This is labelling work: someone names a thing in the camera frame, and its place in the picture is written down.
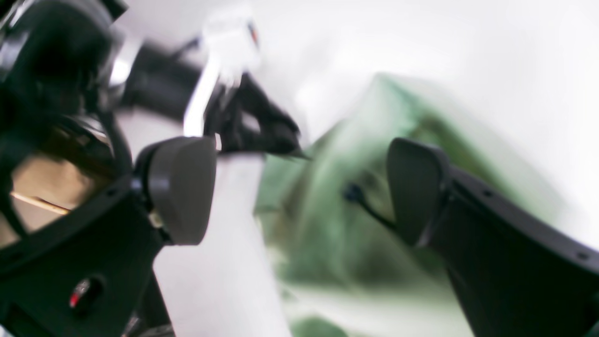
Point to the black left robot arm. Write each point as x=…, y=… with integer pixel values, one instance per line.
x=55, y=56

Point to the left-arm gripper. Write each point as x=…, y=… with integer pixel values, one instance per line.
x=242, y=117

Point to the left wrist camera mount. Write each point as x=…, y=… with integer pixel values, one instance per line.
x=229, y=43

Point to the green T-shirt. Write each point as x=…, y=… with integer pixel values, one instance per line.
x=342, y=273

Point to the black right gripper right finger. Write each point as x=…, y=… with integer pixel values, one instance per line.
x=513, y=275

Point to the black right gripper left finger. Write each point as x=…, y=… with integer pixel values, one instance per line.
x=85, y=274

